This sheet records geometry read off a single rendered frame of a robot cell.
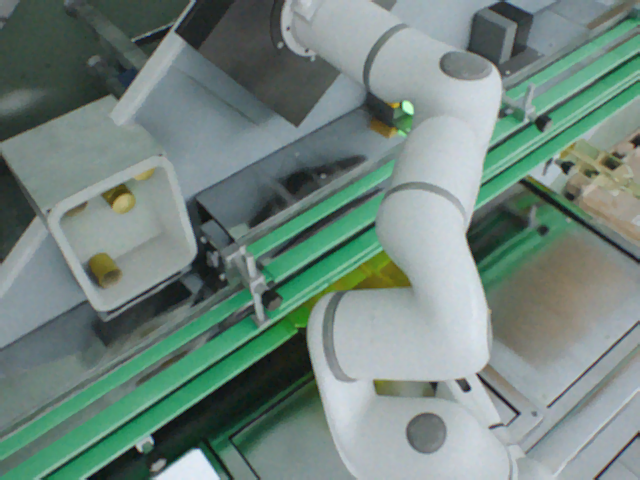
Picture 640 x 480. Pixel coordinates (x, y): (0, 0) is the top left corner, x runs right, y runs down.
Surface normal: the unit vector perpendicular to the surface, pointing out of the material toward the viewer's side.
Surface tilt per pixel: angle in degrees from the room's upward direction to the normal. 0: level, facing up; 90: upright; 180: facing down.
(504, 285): 90
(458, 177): 62
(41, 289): 0
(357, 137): 90
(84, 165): 90
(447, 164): 75
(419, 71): 101
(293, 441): 90
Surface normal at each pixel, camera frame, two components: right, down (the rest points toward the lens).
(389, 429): -0.51, -0.51
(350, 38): -0.63, -0.01
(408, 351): -0.49, 0.22
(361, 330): -0.52, -0.22
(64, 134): -0.03, -0.65
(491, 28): -0.78, 0.49
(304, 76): 0.62, 0.60
